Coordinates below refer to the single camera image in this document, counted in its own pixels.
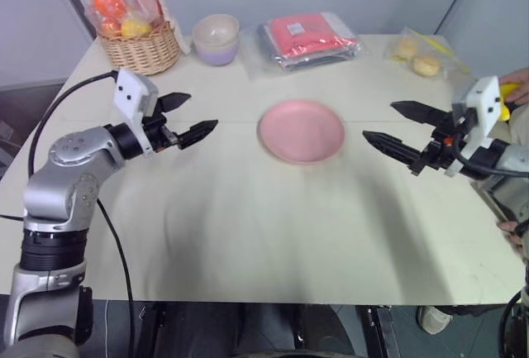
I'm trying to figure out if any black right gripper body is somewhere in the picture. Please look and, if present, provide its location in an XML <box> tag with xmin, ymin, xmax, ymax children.
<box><xmin>420</xmin><ymin>108</ymin><xmax>471</xmax><ymax>170</ymax></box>

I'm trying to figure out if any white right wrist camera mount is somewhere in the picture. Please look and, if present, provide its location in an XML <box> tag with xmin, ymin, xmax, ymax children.
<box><xmin>445</xmin><ymin>76</ymin><xmax>508</xmax><ymax>178</ymax></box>

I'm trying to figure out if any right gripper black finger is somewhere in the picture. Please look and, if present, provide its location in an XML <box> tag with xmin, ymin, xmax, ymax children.
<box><xmin>361</xmin><ymin>129</ymin><xmax>431</xmax><ymax>176</ymax></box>
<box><xmin>389</xmin><ymin>100</ymin><xmax>450</xmax><ymax>126</ymax></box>

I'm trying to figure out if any purple bowl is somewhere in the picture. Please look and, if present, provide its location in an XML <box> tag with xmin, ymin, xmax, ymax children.
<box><xmin>193</xmin><ymin>37</ymin><xmax>241</xmax><ymax>67</ymax></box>

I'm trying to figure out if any large orange fruit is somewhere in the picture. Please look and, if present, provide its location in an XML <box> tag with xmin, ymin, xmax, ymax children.
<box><xmin>92</xmin><ymin>0</ymin><xmax>129</xmax><ymax>21</ymax></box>

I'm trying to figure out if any clear zip bread bag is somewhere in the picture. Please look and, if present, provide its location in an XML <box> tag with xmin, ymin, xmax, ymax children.
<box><xmin>383</xmin><ymin>26</ymin><xmax>473</xmax><ymax>83</ymax></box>

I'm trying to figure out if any grey sneaker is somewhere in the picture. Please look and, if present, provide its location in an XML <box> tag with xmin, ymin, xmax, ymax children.
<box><xmin>416</xmin><ymin>304</ymin><xmax>453</xmax><ymax>337</ymax></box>

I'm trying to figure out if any pale bread bun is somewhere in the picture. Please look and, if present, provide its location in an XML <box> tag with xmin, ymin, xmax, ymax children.
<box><xmin>395</xmin><ymin>36</ymin><xmax>420</xmax><ymax>60</ymax></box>
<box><xmin>412</xmin><ymin>53</ymin><xmax>441</xmax><ymax>78</ymax></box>

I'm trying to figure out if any dark cloth plastic pack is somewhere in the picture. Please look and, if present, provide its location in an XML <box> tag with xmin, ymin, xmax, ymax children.
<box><xmin>256</xmin><ymin>22</ymin><xmax>365</xmax><ymax>73</ymax></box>

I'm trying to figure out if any yellow plastic object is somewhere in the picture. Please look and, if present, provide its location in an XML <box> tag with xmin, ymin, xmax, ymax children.
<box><xmin>497</xmin><ymin>81</ymin><xmax>524</xmax><ymax>122</ymax></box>

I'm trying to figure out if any woven wicker basket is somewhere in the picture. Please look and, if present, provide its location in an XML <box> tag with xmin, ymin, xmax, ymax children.
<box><xmin>83</xmin><ymin>0</ymin><xmax>192</xmax><ymax>77</ymax></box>

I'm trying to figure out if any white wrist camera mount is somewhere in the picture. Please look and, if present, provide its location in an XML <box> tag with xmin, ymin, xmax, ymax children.
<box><xmin>112</xmin><ymin>69</ymin><xmax>160</xmax><ymax>155</ymax></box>
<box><xmin>445</xmin><ymin>76</ymin><xmax>508</xmax><ymax>178</ymax></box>

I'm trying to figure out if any yellow lemon in bag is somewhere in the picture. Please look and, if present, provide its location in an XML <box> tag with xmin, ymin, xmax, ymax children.
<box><xmin>120</xmin><ymin>16</ymin><xmax>152</xmax><ymax>39</ymax></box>

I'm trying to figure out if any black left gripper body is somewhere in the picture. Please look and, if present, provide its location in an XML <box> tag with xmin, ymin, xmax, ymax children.
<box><xmin>141</xmin><ymin>98</ymin><xmax>183</xmax><ymax>154</ymax></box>

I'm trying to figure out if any pink round plate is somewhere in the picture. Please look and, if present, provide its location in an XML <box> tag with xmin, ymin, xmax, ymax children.
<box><xmin>256</xmin><ymin>99</ymin><xmax>346</xmax><ymax>165</ymax></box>

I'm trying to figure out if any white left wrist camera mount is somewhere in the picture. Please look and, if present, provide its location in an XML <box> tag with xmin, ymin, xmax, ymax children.
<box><xmin>112</xmin><ymin>69</ymin><xmax>160</xmax><ymax>155</ymax></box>

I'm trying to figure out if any red cloth plastic pack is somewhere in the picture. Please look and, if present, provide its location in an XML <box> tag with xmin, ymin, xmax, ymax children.
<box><xmin>264</xmin><ymin>11</ymin><xmax>360</xmax><ymax>60</ymax></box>

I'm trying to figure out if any person's bare hand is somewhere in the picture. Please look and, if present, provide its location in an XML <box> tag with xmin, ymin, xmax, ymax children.
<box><xmin>498</xmin><ymin>67</ymin><xmax>529</xmax><ymax>104</ymax></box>
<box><xmin>498</xmin><ymin>219</ymin><xmax>529</xmax><ymax>250</ymax></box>

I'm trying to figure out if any dark rounded shape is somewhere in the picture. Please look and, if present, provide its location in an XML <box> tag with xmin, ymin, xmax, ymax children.
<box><xmin>136</xmin><ymin>303</ymin><xmax>400</xmax><ymax>358</ymax></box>

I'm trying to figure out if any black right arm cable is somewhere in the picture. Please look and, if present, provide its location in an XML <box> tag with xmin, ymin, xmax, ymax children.
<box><xmin>450</xmin><ymin>109</ymin><xmax>529</xmax><ymax>358</ymax></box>

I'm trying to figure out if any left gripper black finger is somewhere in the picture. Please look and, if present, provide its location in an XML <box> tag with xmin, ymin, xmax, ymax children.
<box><xmin>158</xmin><ymin>92</ymin><xmax>193</xmax><ymax>113</ymax></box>
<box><xmin>177</xmin><ymin>119</ymin><xmax>219</xmax><ymax>150</ymax></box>

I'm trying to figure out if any beige bowl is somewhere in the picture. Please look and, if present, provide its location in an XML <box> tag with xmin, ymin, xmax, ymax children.
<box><xmin>191</xmin><ymin>13</ymin><xmax>241</xmax><ymax>48</ymax></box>

